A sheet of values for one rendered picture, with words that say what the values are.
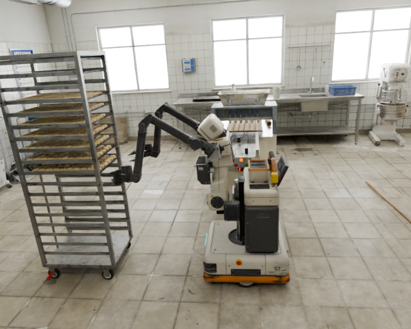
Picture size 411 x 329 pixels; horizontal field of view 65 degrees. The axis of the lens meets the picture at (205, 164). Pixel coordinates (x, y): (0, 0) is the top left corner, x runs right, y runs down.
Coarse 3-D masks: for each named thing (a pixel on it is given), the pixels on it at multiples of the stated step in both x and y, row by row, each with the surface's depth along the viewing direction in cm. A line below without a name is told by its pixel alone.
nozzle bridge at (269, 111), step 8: (216, 104) 375; (264, 104) 356; (272, 104) 354; (216, 112) 366; (224, 112) 366; (232, 112) 364; (248, 112) 362; (256, 112) 360; (264, 112) 359; (272, 112) 351; (224, 120) 364; (232, 120) 362; (240, 120) 361; (272, 120) 372; (272, 128) 373
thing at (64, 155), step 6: (102, 150) 262; (36, 156) 256; (42, 156) 255; (48, 156) 254; (54, 156) 253; (60, 156) 252; (66, 156) 252; (72, 156) 251; (78, 156) 254; (84, 156) 252; (90, 156) 250
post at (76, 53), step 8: (80, 64) 216; (80, 72) 216; (80, 80) 218; (80, 88) 220; (88, 112) 226; (88, 120) 227; (88, 128) 229; (88, 136) 231; (96, 152) 237; (96, 160) 237; (96, 168) 239; (96, 176) 241; (104, 200) 250; (104, 208) 250; (104, 216) 252; (104, 224) 254; (112, 248) 263; (112, 256) 264; (112, 264) 267
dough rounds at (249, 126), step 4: (248, 120) 407; (232, 124) 390; (236, 124) 389; (240, 124) 389; (244, 124) 395; (248, 124) 386; (252, 124) 384; (256, 124) 383; (260, 124) 391; (228, 128) 381; (232, 128) 374; (236, 128) 370; (240, 128) 369; (244, 128) 376; (248, 128) 366; (252, 128) 365; (256, 128) 364; (260, 128) 372
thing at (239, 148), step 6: (234, 138) 358; (240, 138) 342; (246, 138) 356; (252, 138) 354; (258, 138) 353; (234, 144) 336; (240, 144) 335; (246, 144) 334; (252, 144) 332; (234, 150) 317; (240, 150) 315; (246, 150) 302; (252, 150) 313; (228, 174) 307; (234, 174) 306; (240, 174) 305; (228, 180) 309; (228, 186) 311; (234, 186) 310
